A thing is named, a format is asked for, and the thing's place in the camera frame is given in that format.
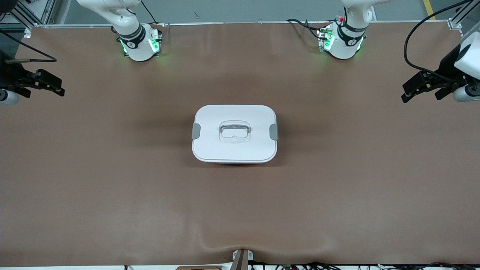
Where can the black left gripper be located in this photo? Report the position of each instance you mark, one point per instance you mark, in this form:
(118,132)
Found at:
(447,66)

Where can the aluminium frame post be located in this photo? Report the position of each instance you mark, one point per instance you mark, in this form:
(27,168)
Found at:
(455,24)

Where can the aluminium frame struts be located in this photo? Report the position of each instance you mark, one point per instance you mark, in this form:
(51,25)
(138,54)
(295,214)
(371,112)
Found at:
(48,13)

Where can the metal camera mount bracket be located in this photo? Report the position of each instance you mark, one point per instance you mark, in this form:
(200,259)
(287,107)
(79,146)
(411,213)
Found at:
(240,260)

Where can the brown table mat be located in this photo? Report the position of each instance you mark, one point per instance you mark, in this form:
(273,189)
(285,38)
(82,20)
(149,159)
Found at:
(337,206)

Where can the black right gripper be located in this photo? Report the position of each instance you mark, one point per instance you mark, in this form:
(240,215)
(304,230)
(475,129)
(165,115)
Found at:
(8,75)

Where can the brown wooden board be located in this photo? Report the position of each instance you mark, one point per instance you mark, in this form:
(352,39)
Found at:
(198,267)

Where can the white box lid grey clips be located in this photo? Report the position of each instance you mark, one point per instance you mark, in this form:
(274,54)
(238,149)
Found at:
(232,150)

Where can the pink plastic box base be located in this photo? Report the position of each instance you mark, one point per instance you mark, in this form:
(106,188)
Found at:
(234,162)

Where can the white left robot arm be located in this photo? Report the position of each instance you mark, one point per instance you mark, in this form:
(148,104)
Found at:
(343,50)

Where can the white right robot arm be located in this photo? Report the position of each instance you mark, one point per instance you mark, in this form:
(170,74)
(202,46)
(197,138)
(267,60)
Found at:
(138,51)

